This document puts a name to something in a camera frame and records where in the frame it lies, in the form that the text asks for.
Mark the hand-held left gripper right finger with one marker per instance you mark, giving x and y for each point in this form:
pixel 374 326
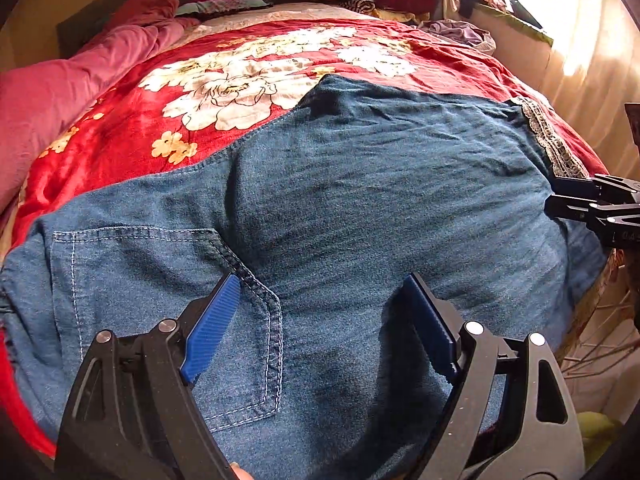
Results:
pixel 430 317

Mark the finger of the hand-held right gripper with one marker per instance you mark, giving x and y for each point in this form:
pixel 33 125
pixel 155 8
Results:
pixel 580 210
pixel 585 186

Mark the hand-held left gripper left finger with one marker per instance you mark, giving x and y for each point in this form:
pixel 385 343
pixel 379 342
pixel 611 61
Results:
pixel 212 327

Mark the blue denim pants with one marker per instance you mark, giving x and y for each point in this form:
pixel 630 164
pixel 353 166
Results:
pixel 350 185

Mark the cream curtain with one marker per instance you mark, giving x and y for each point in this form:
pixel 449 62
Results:
pixel 595 60

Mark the green windowsill cloth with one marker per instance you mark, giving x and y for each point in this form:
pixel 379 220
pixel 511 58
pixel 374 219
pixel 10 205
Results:
pixel 525 27

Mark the lilac crumpled cloth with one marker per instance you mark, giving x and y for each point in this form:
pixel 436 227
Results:
pixel 457 34

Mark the yellow-green cloth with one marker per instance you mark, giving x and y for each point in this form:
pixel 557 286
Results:
pixel 597 432

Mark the red floral blanket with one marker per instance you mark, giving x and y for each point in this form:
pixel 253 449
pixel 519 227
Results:
pixel 115 110

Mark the pink quilt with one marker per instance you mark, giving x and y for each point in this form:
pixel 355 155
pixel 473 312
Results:
pixel 50 90

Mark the teal patterned pillow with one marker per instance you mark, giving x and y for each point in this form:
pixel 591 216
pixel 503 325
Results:
pixel 220 6

